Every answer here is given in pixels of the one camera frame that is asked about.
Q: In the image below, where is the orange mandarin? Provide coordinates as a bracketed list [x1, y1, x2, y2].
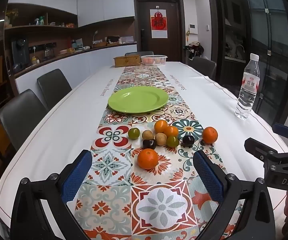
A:
[163, 126, 179, 137]
[154, 120, 168, 133]
[202, 127, 218, 144]
[137, 148, 158, 170]

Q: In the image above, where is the dark plum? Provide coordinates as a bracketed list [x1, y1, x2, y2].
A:
[182, 135, 195, 147]
[142, 139, 157, 150]

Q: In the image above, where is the green plum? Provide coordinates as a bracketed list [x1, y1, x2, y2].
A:
[128, 128, 141, 140]
[166, 136, 179, 148]

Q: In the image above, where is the brown longan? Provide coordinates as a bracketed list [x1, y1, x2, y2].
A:
[142, 130, 154, 140]
[155, 133, 167, 146]

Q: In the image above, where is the white kitchen counter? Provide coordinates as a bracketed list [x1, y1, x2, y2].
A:
[15, 42, 137, 96]

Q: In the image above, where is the clear water bottle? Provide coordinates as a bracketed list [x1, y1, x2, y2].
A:
[235, 53, 260, 120]

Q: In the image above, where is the right side dark chair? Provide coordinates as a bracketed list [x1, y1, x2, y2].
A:
[187, 56, 217, 80]

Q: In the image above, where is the white tablecloth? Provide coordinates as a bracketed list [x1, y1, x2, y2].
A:
[0, 61, 288, 240]

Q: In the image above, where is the near left dark chair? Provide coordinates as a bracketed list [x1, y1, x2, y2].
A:
[0, 89, 48, 150]

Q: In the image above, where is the glass sliding door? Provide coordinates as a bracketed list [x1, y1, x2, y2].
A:
[244, 0, 288, 125]

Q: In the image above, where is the patterned table runner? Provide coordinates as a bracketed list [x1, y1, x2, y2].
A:
[74, 63, 225, 239]

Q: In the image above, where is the black bag on rack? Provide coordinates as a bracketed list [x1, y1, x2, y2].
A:
[184, 41, 204, 61]

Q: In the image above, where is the green plate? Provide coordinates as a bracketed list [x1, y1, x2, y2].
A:
[108, 86, 169, 114]

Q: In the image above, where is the white intercom panel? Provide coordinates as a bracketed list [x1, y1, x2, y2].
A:
[188, 24, 198, 35]

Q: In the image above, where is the clear plastic fruit container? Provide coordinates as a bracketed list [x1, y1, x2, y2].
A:
[141, 55, 168, 66]

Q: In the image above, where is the far end dark chair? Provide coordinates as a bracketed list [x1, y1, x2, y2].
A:
[125, 51, 154, 56]

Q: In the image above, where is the woven wicker box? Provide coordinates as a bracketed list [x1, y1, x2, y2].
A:
[114, 55, 141, 67]

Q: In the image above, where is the red fu door poster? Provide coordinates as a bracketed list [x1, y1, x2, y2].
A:
[149, 9, 168, 39]

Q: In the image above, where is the dark wooden door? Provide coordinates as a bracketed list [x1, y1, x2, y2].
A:
[134, 0, 186, 62]

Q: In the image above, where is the black coffee machine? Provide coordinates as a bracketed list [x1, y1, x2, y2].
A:
[11, 39, 31, 67]

